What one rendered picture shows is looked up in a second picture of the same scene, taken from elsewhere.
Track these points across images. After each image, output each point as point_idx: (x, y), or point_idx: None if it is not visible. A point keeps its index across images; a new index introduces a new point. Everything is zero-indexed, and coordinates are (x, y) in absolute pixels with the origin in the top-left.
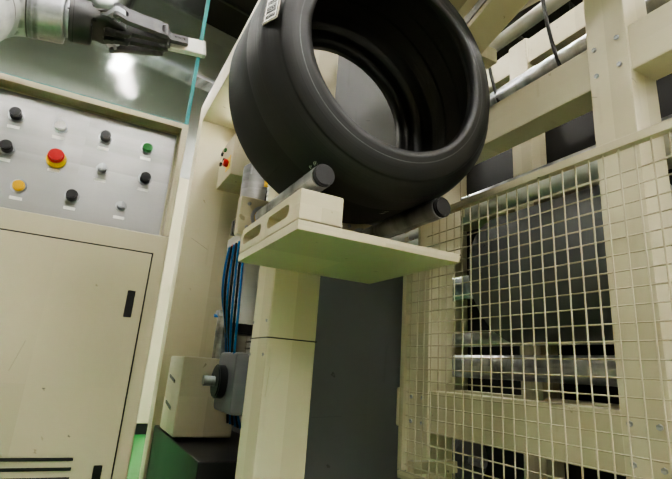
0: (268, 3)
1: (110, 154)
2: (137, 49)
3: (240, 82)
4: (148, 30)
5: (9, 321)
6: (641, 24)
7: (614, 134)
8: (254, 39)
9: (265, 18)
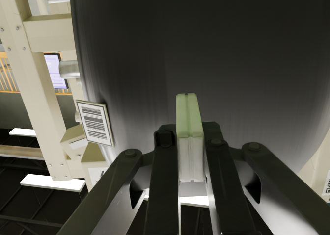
0: (106, 138)
1: None
2: (289, 208)
3: (214, 42)
4: (102, 191)
5: None
6: None
7: None
8: (125, 91)
9: (100, 113)
